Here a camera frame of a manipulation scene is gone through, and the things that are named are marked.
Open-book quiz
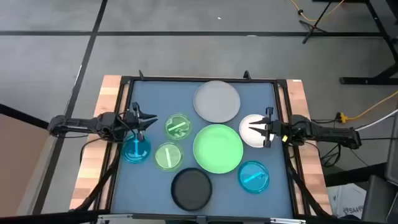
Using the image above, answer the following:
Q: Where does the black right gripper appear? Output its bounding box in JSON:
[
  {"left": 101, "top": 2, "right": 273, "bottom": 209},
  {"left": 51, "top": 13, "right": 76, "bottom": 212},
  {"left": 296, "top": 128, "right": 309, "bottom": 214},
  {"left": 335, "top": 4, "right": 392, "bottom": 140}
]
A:
[{"left": 248, "top": 106, "right": 290, "bottom": 149}]

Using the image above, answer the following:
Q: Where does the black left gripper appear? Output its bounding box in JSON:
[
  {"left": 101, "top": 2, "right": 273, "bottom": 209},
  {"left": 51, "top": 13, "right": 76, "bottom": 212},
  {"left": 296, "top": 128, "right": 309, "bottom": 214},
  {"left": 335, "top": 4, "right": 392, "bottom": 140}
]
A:
[{"left": 124, "top": 101, "right": 159, "bottom": 142}]

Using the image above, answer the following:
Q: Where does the small white plastic plate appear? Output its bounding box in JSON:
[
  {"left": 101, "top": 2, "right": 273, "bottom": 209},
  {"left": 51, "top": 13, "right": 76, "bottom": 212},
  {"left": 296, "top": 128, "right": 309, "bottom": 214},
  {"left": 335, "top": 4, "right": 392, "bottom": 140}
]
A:
[{"left": 238, "top": 113, "right": 276, "bottom": 149}]

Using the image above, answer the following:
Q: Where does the translucent green small plate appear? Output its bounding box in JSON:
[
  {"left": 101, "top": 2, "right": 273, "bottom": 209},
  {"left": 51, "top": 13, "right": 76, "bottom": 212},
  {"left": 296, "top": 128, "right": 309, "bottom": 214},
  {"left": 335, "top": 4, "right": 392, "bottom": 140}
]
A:
[
  {"left": 164, "top": 113, "right": 193, "bottom": 141},
  {"left": 154, "top": 141, "right": 184, "bottom": 172}
]

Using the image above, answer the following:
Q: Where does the translucent blue small plate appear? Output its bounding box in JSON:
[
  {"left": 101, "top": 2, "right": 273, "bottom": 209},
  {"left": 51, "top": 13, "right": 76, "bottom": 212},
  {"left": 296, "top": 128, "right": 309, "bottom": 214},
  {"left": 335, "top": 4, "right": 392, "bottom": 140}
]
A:
[
  {"left": 121, "top": 133, "right": 152, "bottom": 164},
  {"left": 238, "top": 160, "right": 271, "bottom": 194}
]

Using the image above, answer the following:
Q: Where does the large green plastic plate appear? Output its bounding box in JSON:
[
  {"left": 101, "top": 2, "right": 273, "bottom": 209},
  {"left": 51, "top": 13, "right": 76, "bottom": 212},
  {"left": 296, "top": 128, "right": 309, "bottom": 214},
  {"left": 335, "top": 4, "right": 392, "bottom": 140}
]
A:
[{"left": 192, "top": 123, "right": 244, "bottom": 174}]

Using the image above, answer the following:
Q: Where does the black plastic plate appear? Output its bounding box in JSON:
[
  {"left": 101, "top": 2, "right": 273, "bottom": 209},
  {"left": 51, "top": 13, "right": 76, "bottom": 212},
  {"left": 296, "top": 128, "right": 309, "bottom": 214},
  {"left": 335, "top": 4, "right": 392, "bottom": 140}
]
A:
[{"left": 170, "top": 167, "right": 213, "bottom": 212}]

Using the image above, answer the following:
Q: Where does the large grey plastic plate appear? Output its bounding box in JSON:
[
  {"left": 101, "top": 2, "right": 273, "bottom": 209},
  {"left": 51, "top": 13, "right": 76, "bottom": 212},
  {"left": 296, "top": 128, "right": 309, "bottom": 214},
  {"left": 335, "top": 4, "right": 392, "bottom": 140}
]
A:
[{"left": 192, "top": 80, "right": 242, "bottom": 124}]

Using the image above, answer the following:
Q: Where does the blue table mat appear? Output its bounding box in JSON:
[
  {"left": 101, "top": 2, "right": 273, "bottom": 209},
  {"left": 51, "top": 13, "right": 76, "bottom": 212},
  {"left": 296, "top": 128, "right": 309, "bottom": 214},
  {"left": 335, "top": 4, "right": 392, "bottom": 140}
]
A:
[{"left": 110, "top": 80, "right": 295, "bottom": 218}]

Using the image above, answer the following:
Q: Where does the black floor bar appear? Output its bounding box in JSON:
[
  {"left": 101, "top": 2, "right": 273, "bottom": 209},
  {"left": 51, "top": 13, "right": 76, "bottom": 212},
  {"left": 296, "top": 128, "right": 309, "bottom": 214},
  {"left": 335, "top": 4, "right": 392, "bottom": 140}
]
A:
[{"left": 323, "top": 161, "right": 388, "bottom": 187}]

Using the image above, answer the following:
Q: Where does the black tripod stand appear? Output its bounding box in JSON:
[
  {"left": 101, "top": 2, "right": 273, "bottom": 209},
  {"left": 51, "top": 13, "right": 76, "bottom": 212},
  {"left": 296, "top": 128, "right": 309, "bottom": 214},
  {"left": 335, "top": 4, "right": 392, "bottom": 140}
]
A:
[{"left": 298, "top": 0, "right": 335, "bottom": 44}]

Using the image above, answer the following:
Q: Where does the white cardboard box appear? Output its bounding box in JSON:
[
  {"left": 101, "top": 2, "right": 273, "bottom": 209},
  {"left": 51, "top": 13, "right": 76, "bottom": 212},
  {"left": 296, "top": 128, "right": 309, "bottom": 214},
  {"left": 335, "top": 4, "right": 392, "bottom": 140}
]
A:
[{"left": 326, "top": 182, "right": 368, "bottom": 218}]

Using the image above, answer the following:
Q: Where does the black edge strip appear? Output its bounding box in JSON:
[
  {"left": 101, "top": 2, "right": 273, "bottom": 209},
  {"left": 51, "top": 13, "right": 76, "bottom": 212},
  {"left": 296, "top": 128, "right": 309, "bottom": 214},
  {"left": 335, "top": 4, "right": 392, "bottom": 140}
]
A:
[{"left": 0, "top": 103, "right": 50, "bottom": 130}]

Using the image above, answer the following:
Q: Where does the grey panel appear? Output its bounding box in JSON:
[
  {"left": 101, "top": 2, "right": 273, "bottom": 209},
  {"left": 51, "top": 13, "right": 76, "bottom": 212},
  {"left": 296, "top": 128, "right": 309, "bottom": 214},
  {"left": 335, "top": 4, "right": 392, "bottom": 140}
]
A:
[{"left": 384, "top": 107, "right": 398, "bottom": 187}]

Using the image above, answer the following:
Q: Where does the brown board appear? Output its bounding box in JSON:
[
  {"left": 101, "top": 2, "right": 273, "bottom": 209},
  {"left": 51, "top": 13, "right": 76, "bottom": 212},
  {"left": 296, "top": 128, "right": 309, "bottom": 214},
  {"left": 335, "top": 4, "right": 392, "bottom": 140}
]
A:
[{"left": 0, "top": 113, "right": 50, "bottom": 217}]

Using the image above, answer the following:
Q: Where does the black rig beam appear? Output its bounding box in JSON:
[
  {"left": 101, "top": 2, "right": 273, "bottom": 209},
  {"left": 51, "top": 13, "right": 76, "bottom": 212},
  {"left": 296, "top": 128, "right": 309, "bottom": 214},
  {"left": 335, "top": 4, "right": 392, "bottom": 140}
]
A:
[{"left": 0, "top": 210, "right": 398, "bottom": 224}]

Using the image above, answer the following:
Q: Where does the black metal table frame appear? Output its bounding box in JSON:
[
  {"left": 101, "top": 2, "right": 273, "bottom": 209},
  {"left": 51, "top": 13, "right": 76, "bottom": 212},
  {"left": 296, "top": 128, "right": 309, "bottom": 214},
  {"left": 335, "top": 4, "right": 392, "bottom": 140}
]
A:
[{"left": 93, "top": 74, "right": 312, "bottom": 220}]

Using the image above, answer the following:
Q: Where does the black cable loop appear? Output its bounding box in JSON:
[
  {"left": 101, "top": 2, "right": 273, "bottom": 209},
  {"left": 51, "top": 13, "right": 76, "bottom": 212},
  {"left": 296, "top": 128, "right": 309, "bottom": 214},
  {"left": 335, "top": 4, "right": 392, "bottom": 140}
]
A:
[{"left": 79, "top": 136, "right": 105, "bottom": 166}]

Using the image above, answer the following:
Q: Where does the black cable conduit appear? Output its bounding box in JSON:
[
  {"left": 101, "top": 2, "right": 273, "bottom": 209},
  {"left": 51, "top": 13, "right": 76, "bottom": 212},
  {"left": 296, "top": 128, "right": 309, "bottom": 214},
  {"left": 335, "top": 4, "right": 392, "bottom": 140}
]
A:
[
  {"left": 284, "top": 149, "right": 332, "bottom": 218},
  {"left": 70, "top": 146, "right": 122, "bottom": 212}
]

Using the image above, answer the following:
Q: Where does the yellow cable with plug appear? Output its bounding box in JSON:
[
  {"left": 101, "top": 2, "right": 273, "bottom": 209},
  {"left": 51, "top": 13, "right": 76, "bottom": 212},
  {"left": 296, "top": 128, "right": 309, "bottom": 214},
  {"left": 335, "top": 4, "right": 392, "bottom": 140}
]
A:
[{"left": 335, "top": 90, "right": 398, "bottom": 123}]

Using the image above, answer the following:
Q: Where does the silver beam bracket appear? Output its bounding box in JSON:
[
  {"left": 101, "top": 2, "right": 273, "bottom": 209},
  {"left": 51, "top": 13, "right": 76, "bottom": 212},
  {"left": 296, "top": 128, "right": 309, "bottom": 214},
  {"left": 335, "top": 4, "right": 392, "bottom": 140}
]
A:
[
  {"left": 97, "top": 213, "right": 134, "bottom": 224},
  {"left": 269, "top": 217, "right": 307, "bottom": 224}
]

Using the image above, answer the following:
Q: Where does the white cable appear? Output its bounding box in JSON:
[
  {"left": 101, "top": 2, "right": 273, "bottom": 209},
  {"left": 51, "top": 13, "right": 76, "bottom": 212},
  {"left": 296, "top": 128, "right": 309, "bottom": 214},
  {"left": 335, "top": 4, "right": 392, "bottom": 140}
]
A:
[{"left": 354, "top": 108, "right": 398, "bottom": 131}]

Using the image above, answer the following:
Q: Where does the black desk leg frame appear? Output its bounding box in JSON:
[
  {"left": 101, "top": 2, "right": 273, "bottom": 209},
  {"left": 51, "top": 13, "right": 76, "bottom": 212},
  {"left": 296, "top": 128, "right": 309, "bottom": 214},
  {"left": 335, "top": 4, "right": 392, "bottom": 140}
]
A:
[{"left": 310, "top": 0, "right": 398, "bottom": 85}]

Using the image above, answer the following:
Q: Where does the yellow cable with black knot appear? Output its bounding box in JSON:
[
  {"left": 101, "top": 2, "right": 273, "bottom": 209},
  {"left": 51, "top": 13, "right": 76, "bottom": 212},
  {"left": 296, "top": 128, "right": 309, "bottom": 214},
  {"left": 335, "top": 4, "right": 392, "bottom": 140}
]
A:
[{"left": 289, "top": 0, "right": 345, "bottom": 22}]

